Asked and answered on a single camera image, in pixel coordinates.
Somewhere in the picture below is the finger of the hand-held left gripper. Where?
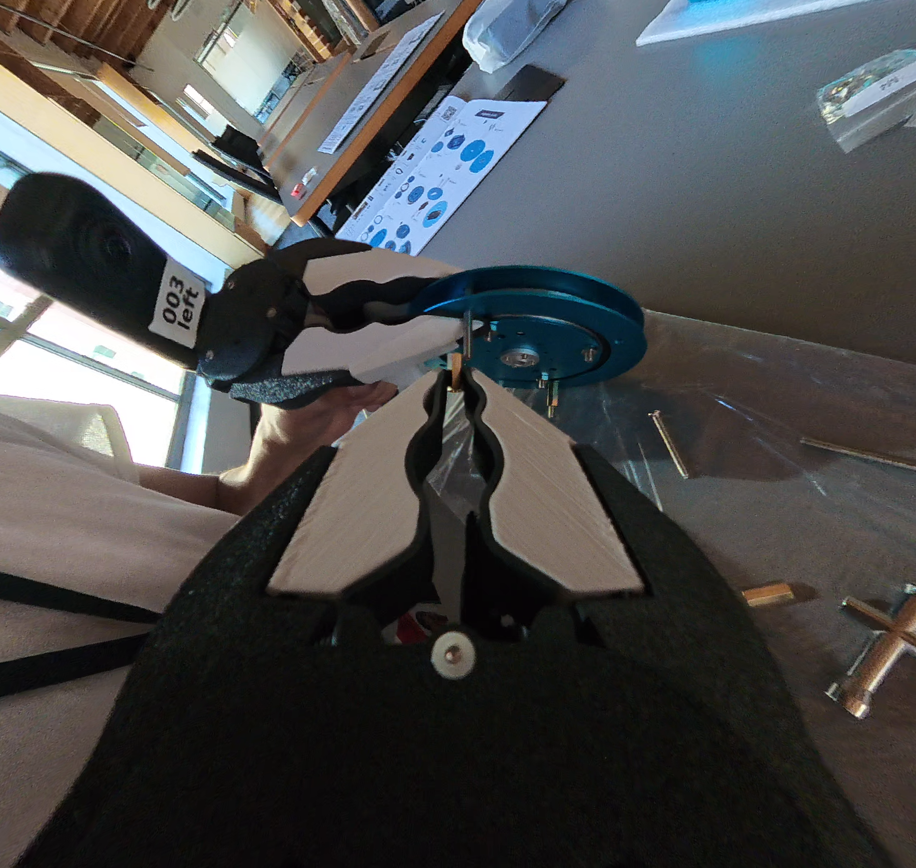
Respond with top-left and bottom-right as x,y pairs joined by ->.
299,247 -> 466,334
281,306 -> 465,387

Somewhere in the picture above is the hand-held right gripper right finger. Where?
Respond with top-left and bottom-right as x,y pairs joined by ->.
461,367 -> 646,597

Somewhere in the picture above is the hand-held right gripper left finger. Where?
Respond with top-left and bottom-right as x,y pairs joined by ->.
266,367 -> 449,600

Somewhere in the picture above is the blue round metal disc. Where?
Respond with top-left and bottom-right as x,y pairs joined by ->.
411,265 -> 649,391

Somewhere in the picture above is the person's left forearm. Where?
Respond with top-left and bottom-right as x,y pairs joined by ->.
136,449 -> 248,520

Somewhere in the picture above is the wood-edged neighbouring desk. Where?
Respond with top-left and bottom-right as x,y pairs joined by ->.
274,0 -> 503,227

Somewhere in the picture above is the grey desk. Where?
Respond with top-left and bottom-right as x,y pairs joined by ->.
329,0 -> 916,868

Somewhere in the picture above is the person's left hand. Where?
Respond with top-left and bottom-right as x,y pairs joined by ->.
242,383 -> 399,498

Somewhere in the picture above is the long metal screw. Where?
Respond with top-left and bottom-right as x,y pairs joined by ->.
647,410 -> 690,480

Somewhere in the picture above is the printed instruction sheet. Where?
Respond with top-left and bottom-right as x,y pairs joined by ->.
334,95 -> 546,258

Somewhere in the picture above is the black office chair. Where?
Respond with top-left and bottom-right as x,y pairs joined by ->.
192,124 -> 281,205

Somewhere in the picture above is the long printed paper strip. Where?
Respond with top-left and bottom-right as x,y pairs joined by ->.
318,11 -> 446,155

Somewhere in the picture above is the clear plastic bag sheet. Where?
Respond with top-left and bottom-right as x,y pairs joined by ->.
429,309 -> 916,676

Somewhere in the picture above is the person's beige shirt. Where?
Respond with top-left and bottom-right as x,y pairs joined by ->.
0,396 -> 248,868

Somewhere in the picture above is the flat black card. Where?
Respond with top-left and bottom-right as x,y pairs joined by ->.
494,63 -> 566,105

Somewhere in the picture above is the white package in plastic bag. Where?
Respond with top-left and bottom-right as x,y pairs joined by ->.
461,0 -> 596,75

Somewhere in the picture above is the metal cross wrench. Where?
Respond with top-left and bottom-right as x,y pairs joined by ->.
825,584 -> 916,722

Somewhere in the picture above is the small clear screw bag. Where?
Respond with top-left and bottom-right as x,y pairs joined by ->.
816,49 -> 916,154

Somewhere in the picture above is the black shoulder strap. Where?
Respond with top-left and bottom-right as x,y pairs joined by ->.
0,571 -> 164,699

